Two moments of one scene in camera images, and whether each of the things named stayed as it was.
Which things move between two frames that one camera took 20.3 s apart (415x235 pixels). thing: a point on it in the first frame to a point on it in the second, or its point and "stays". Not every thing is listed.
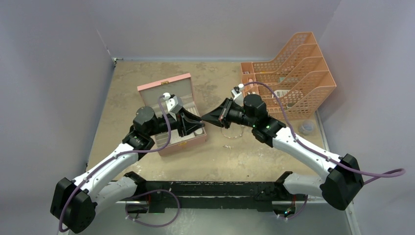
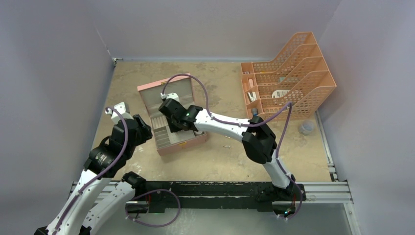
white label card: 280,93 stays
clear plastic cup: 306,127 stays
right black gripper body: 235,115 to 173,125
